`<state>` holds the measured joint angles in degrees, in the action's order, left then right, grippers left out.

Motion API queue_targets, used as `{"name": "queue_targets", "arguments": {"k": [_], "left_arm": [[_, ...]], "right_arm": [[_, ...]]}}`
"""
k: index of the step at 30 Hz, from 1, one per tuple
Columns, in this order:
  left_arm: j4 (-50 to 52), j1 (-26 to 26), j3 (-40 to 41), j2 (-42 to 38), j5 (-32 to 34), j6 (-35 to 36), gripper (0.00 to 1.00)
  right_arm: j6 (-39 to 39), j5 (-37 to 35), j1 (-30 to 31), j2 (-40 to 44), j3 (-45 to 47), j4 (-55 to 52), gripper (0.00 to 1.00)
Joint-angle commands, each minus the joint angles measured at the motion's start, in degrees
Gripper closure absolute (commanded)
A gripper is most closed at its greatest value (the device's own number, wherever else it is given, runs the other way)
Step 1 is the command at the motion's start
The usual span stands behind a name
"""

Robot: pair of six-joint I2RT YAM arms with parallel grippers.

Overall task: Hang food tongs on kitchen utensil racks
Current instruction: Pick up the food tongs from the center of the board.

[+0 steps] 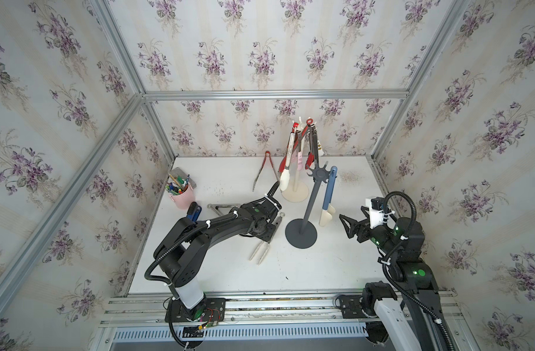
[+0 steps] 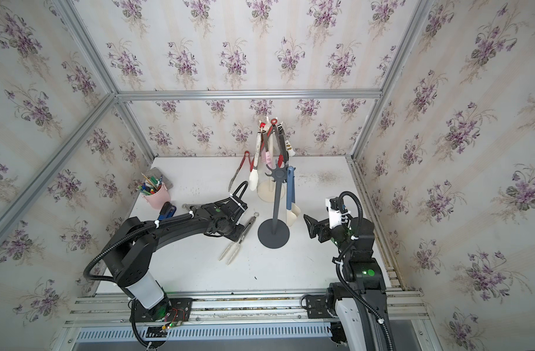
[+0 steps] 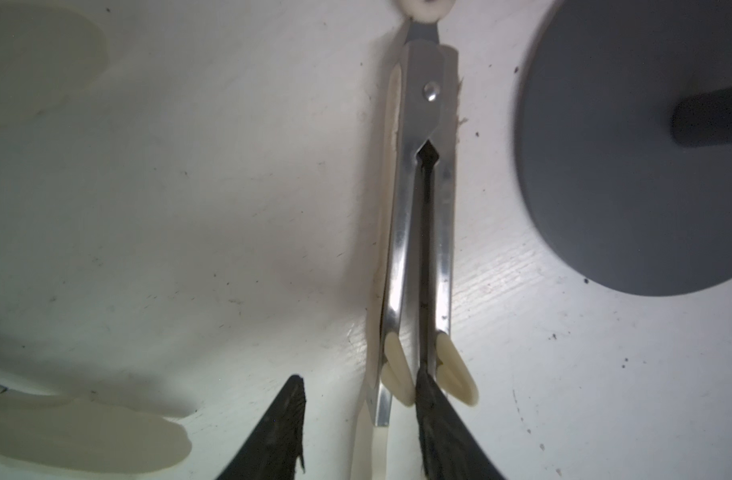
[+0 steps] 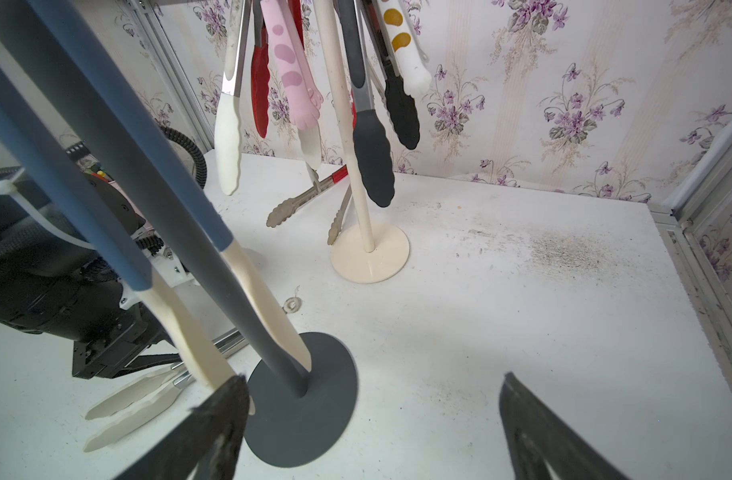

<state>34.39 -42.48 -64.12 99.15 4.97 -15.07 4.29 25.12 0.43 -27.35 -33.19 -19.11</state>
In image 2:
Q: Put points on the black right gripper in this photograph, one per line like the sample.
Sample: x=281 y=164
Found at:
x=325 y=227

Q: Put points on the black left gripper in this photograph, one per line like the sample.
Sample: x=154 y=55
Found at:
x=235 y=237

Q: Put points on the steel tongs cream silicone tips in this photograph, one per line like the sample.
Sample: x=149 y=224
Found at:
x=232 y=250

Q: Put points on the dark grey utensil rack stand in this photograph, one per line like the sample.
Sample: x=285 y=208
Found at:
x=274 y=233

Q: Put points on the steel tongs white ring large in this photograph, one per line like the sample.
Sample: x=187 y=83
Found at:
x=254 y=176

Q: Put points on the small white steel tongs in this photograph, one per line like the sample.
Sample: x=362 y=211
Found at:
x=288 y=145

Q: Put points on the steel tongs red handle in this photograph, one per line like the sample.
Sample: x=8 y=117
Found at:
x=262 y=136
x=246 y=162

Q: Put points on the pink cat paw tongs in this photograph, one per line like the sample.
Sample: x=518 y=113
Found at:
x=269 y=154

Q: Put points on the black silicone tip tongs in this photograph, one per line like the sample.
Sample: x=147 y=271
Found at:
x=284 y=156

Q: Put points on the red silicone tip tongs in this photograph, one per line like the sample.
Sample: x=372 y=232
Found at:
x=272 y=136

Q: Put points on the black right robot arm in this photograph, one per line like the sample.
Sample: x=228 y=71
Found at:
x=358 y=299

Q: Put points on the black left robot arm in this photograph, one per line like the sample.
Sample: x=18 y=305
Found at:
x=126 y=258

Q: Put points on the blue black stapler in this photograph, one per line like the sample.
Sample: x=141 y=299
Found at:
x=167 y=211

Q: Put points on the pink pen holder bucket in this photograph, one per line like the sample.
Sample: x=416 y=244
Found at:
x=159 y=198

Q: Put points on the coloured pens in bucket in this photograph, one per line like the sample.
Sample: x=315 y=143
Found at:
x=150 y=185

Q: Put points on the grey sponge block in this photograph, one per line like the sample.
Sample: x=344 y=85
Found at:
x=158 y=177

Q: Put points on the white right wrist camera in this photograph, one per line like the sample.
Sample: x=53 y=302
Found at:
x=338 y=214

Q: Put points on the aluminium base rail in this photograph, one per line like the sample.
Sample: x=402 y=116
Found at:
x=209 y=317

